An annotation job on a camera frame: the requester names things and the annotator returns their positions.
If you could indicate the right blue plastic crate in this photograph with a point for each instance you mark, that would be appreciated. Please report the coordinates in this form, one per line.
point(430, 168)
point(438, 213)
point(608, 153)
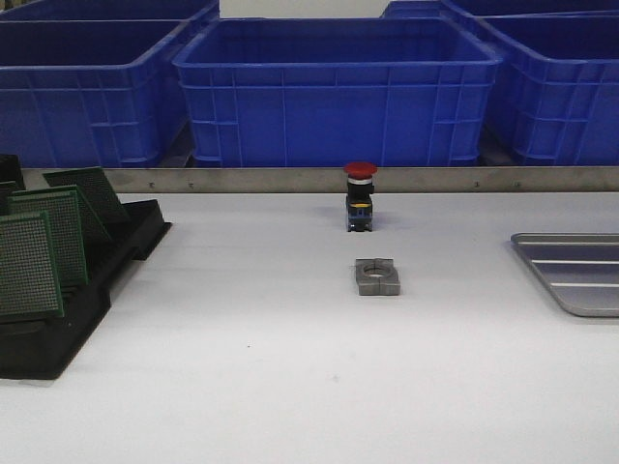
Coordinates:
point(555, 97)

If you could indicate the green perforated board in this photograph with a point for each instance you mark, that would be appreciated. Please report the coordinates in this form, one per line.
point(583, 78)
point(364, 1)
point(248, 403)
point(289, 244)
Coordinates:
point(98, 203)
point(30, 288)
point(62, 207)

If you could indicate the far left blue crate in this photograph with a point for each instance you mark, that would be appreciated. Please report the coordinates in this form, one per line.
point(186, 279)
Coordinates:
point(111, 10)

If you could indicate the blue plastic crate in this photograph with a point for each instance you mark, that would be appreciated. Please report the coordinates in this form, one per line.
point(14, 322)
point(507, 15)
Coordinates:
point(93, 93)
point(324, 92)
point(555, 97)

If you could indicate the red emergency stop button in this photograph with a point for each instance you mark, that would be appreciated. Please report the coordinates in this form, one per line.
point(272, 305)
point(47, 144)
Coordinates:
point(358, 201)

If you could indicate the centre blue plastic crate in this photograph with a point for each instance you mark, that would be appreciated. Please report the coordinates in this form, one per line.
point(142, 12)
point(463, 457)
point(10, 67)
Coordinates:
point(324, 92)

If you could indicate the silver metal tray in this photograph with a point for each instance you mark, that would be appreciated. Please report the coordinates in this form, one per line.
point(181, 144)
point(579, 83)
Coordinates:
point(579, 270)

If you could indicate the black circuit board rack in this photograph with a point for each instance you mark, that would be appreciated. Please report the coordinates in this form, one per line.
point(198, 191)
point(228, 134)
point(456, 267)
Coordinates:
point(42, 349)

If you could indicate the rear green perforated board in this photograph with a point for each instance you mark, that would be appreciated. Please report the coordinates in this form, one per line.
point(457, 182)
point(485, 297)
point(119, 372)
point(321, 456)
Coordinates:
point(98, 203)

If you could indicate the far right blue crate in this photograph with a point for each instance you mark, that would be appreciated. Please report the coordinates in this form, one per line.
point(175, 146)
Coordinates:
point(496, 8)

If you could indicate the grey metal clamp block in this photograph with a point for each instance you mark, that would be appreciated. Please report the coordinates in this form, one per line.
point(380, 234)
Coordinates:
point(377, 277)

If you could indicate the left blue plastic crate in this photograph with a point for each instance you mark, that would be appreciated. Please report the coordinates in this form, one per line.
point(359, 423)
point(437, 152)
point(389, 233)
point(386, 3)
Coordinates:
point(93, 93)

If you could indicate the front green perforated board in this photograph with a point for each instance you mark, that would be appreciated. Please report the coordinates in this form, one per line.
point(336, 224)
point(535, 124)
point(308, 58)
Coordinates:
point(30, 288)

